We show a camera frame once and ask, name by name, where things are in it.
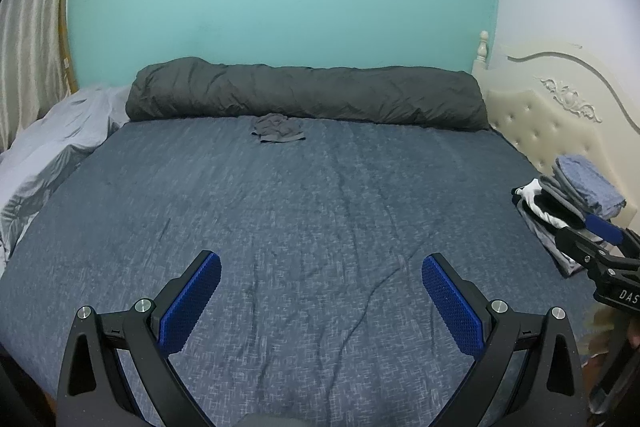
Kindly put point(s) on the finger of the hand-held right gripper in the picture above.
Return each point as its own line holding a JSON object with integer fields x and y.
{"x": 605, "y": 228}
{"x": 580, "y": 247}

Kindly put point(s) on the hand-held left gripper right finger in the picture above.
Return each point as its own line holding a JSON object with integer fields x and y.
{"x": 450, "y": 307}

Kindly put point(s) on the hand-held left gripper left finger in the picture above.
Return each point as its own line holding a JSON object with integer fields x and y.
{"x": 192, "y": 302}

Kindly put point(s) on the stack of clothes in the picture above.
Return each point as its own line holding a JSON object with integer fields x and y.
{"x": 580, "y": 187}

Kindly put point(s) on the grey underwear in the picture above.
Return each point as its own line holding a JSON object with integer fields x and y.
{"x": 277, "y": 129}

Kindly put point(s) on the cream bed headboard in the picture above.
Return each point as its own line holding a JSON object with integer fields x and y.
{"x": 550, "y": 127}

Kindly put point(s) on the blue bed sheet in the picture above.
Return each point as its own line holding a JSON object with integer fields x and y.
{"x": 300, "y": 207}

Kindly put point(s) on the light grey sheet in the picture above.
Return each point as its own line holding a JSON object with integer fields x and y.
{"x": 50, "y": 147}

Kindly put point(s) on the rolled dark grey duvet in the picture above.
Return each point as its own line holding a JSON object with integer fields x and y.
{"x": 300, "y": 92}

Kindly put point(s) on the beige curtain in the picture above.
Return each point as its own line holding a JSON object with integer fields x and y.
{"x": 30, "y": 57}

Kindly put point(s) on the yellow wooden frame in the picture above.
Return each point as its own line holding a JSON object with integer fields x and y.
{"x": 64, "y": 47}

